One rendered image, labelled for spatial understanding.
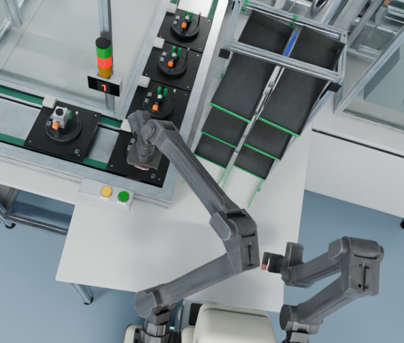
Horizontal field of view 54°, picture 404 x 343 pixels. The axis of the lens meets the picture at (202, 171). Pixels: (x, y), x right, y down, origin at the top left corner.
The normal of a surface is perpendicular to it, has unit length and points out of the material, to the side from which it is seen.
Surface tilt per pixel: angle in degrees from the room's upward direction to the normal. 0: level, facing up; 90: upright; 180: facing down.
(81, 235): 0
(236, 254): 58
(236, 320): 42
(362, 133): 0
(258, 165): 25
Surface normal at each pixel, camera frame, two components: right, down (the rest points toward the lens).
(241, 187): -0.15, 0.27
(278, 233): 0.17, -0.42
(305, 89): -0.01, -0.04
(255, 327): 0.20, -0.91
